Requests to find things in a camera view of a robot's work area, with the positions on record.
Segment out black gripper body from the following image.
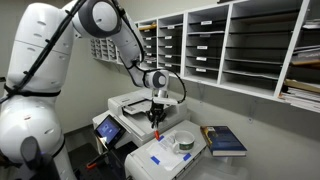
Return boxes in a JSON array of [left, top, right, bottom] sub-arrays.
[[146, 103, 167, 122]]

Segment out large white office copier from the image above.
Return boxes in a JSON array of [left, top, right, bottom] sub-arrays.
[[92, 88, 191, 148]]

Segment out white and green mug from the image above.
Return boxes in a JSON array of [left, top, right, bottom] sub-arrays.
[[171, 130, 196, 155]]

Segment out copier touchscreen control panel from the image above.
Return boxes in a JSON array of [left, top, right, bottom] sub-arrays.
[[93, 114, 127, 150]]

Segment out white paper sheet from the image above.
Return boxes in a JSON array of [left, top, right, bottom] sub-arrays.
[[146, 131, 188, 172]]

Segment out dark blue hardcover book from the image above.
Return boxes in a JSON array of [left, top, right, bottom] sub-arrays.
[[199, 125, 248, 158]]

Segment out black clamp with orange tips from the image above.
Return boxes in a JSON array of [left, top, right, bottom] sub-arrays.
[[85, 151, 111, 170]]

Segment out orange folder in sorter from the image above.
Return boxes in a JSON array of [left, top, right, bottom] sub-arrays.
[[138, 23, 158, 32]]

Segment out white mail sorter shelf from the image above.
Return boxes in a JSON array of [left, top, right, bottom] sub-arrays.
[[134, 0, 320, 114]]

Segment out stack of papers in sorter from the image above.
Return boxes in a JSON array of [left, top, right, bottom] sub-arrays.
[[278, 78, 320, 113]]

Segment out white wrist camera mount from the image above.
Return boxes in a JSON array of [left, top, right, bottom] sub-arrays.
[[152, 96, 178, 105]]

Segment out small grey wall sorter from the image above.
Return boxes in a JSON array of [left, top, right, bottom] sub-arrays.
[[89, 37, 119, 64]]

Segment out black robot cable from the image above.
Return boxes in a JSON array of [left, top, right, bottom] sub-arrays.
[[0, 0, 188, 104]]

